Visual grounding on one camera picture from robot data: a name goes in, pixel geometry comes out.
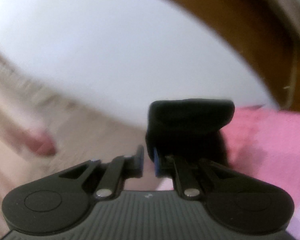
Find pink checked bed sheet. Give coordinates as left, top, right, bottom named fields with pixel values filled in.
left=129, top=104, right=300, bottom=240

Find black printed small garment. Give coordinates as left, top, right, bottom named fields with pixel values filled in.
left=146, top=99, right=235, bottom=166

